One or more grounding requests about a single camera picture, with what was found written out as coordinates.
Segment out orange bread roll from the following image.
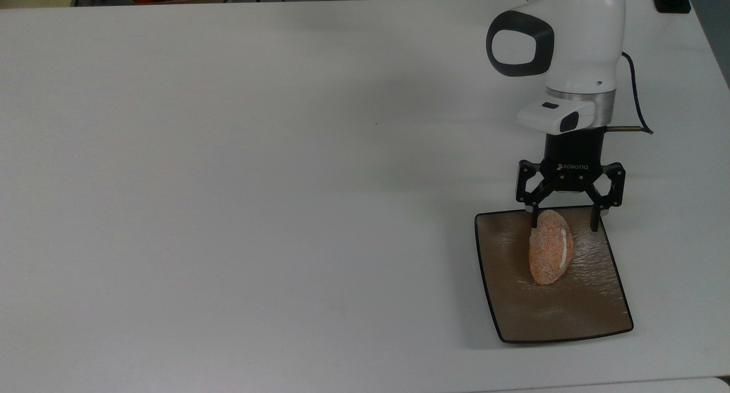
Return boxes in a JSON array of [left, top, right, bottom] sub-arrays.
[[528, 209, 574, 286]]

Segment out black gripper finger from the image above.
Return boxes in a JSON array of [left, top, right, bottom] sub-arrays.
[[582, 161, 627, 233], [516, 160, 562, 229]]

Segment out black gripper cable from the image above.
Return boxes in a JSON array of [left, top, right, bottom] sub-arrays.
[[606, 51, 654, 136]]

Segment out square brown ceramic plate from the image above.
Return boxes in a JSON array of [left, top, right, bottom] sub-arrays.
[[474, 205, 635, 345]]

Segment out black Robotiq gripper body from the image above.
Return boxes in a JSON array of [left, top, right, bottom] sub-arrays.
[[541, 126, 609, 194]]

